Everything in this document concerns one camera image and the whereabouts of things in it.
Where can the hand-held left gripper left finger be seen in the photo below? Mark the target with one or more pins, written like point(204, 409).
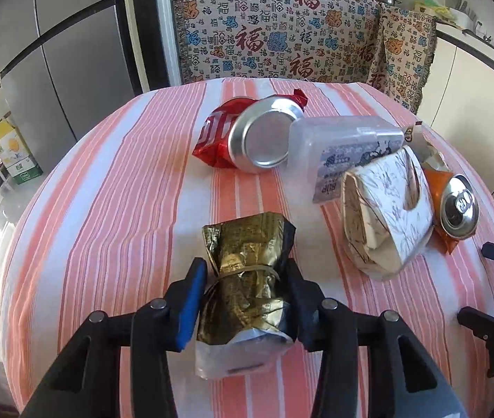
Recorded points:
point(188, 300)

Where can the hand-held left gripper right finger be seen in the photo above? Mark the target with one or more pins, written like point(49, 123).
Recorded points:
point(306, 313)

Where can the gold foil wrapper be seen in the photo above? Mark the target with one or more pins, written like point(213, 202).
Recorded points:
point(242, 278)

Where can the white yellow snack wrapper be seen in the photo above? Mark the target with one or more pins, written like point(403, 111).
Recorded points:
point(430, 156)

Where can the clear plastic floss box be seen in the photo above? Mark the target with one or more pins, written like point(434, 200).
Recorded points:
point(338, 139)

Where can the crushed orange can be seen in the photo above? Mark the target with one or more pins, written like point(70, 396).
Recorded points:
point(458, 207)

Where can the pink striped tablecloth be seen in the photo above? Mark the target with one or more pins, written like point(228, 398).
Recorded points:
point(120, 226)

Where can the floral paper box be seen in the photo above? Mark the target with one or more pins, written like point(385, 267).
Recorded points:
point(386, 209)

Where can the cream lower cabinets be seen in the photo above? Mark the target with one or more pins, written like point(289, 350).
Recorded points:
point(469, 96)

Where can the crushed red can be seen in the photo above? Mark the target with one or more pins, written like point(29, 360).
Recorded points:
point(264, 139)

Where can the green white cardboard box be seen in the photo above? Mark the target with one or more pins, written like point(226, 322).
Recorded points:
point(27, 174)

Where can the white kitchen countertop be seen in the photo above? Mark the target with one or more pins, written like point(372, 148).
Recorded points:
point(482, 41)

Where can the narrow printed fringed blanket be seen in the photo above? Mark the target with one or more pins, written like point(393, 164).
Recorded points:
point(403, 61)

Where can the yellow cardboard box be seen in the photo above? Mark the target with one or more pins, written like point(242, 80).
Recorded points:
point(9, 141)

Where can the grey refrigerator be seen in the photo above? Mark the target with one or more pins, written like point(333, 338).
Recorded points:
point(68, 74)

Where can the wide printed fringed blanket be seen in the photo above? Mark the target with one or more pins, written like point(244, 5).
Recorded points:
point(273, 30)

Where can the black door frame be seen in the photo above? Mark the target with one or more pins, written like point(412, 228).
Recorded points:
point(142, 30)

